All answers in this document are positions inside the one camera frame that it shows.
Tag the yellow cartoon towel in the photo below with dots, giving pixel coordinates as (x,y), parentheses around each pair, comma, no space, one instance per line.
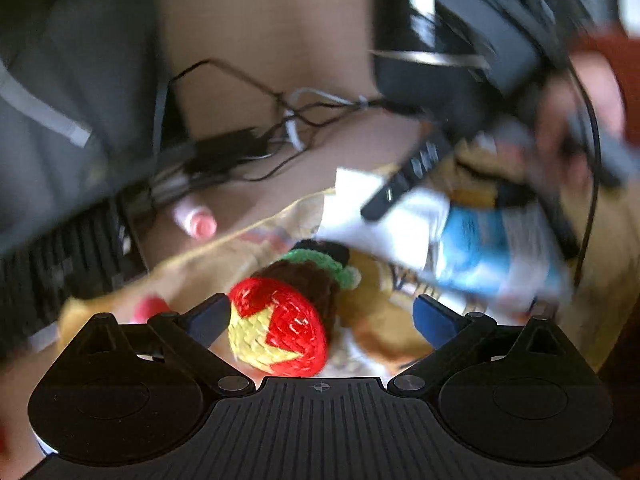
(371,327)

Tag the black computer monitor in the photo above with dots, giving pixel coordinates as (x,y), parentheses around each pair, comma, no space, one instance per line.
(82,83)

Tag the black keyboard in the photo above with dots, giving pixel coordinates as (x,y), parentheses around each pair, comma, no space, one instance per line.
(90,255)

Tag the black round speaker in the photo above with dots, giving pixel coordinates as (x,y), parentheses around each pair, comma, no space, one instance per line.
(422,68)

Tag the black power adapter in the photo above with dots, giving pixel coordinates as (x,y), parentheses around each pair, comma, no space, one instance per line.
(222,153)

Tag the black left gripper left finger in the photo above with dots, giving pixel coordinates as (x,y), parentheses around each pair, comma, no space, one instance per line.
(208,320)

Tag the pink capped tube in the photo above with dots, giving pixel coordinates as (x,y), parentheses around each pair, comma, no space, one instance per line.
(195,219)

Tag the knitted doll green shirt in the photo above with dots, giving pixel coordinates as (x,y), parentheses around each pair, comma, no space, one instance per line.
(282,316)

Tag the blue white tissue pack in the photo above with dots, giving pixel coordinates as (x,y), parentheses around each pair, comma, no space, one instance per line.
(507,255)

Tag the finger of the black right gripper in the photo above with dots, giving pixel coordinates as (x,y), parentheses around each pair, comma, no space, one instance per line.
(419,164)

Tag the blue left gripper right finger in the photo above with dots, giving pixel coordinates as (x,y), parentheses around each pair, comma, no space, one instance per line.
(436,323)

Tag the red white toy rocket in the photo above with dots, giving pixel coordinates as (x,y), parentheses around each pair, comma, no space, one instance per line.
(148,307)

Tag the person right hand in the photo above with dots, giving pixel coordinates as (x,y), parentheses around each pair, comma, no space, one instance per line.
(562,112)

